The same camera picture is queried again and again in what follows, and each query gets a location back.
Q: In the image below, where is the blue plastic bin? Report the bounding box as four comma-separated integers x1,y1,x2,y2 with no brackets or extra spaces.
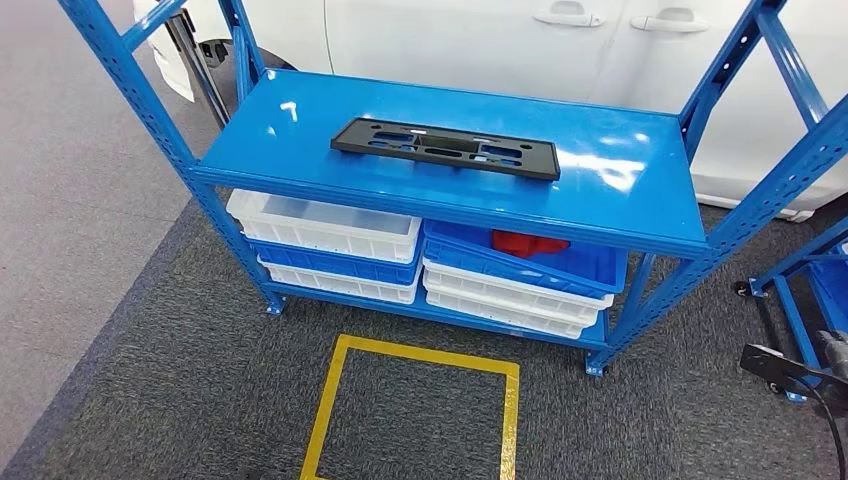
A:
808,254,848,333
422,218,629,299
246,235,425,287

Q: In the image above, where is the white car door handle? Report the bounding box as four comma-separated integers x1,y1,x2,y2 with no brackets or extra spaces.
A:
531,1,606,29
629,7,710,34

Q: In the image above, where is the grey metal stand pole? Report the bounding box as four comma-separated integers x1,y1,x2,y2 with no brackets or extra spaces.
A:
165,9,231,130

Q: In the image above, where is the yellow tape square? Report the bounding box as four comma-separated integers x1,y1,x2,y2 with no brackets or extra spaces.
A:
299,334,521,480

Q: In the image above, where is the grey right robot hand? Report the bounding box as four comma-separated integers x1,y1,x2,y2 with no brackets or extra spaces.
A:
814,329,848,382

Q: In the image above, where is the black plastic plate part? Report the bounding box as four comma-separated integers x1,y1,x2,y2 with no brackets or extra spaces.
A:
329,117,562,182

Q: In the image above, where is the black cable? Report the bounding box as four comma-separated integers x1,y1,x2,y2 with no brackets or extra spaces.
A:
791,377,848,480

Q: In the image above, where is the blue metal shelf rack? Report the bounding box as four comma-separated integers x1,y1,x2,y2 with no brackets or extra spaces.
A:
56,0,848,379

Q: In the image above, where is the red object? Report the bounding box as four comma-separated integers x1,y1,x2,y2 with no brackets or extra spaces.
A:
491,229,571,260

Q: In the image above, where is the clear white plastic bin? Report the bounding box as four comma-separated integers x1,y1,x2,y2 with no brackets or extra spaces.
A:
225,188,423,265

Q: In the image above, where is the blue wheeled rack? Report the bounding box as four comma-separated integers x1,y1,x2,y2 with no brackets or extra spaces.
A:
731,215,848,404

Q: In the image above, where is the white car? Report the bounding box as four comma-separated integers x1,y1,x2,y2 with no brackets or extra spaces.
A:
132,0,848,223

